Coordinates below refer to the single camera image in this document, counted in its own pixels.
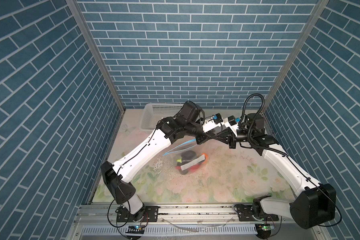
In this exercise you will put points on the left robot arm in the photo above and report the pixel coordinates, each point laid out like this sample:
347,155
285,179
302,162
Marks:
117,176

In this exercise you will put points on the dark toy eggplant green stem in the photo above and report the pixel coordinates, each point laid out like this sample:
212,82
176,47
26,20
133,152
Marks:
182,161

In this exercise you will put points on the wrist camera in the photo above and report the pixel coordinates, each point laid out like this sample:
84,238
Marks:
231,123
212,122

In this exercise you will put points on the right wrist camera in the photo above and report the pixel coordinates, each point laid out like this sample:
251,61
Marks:
231,123

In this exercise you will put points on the red toy chili pepper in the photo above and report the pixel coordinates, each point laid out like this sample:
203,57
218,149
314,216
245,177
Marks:
189,170

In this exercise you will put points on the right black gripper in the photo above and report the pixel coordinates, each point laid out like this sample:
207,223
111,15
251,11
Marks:
232,139

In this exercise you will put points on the white slotted cable duct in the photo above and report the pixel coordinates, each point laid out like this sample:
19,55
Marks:
169,230

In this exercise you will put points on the clear zip bag blue zipper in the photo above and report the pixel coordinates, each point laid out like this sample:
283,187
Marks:
175,152

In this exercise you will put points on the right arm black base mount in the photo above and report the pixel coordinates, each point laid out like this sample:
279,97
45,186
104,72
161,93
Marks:
247,213

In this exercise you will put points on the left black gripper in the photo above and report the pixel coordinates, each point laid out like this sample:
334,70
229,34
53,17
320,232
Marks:
205,136

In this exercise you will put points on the black toy avocado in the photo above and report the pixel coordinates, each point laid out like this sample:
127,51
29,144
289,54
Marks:
190,155

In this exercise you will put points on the orange toy tangerine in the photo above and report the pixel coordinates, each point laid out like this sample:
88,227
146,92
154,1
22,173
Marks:
205,158

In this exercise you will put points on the white plastic perforated basket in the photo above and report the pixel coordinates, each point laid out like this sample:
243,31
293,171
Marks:
154,112

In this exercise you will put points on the aluminium front rail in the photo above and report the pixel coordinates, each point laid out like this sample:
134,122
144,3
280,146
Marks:
176,213

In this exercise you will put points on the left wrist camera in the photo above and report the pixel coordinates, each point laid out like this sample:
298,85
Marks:
212,122

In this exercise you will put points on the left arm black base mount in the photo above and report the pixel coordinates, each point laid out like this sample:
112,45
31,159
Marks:
145,214

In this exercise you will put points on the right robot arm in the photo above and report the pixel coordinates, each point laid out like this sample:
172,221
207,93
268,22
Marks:
314,203

